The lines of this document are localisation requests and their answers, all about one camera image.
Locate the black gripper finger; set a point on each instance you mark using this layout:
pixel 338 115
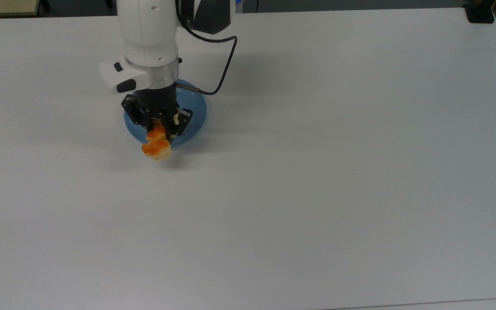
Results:
pixel 182 120
pixel 132 112

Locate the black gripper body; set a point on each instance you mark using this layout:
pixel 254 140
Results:
pixel 157 103

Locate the orange glazed bread loaf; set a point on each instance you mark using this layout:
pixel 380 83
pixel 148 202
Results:
pixel 157 148

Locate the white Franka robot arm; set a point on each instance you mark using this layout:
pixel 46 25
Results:
pixel 149 30

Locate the blue round plate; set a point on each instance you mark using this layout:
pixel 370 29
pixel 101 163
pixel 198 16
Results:
pixel 196 112

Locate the wooden desk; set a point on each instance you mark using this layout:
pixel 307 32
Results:
pixel 7 6

